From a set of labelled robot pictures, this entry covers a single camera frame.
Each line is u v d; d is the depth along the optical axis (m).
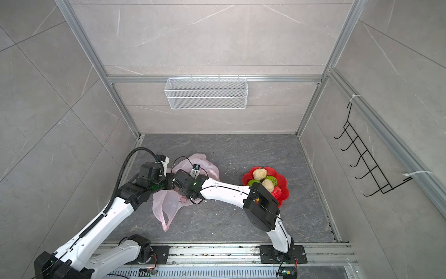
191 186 0.63
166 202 0.77
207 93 1.01
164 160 0.71
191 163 0.82
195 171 0.76
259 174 0.93
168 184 0.69
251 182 0.91
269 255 0.73
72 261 0.39
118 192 0.52
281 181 0.94
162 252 0.73
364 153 0.68
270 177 0.93
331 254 0.76
